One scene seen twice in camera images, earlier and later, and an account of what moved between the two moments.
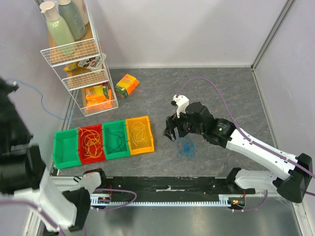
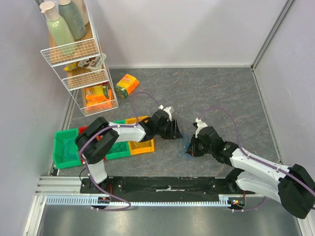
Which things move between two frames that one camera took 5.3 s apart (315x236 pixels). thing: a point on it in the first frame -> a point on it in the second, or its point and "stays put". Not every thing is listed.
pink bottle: [82, 10] stays put
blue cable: [186, 147] stays put
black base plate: [170, 188] stays put
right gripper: [177, 126] -> [194, 146]
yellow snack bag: [71, 66] stays put
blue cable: [71, 108] -> [65, 149]
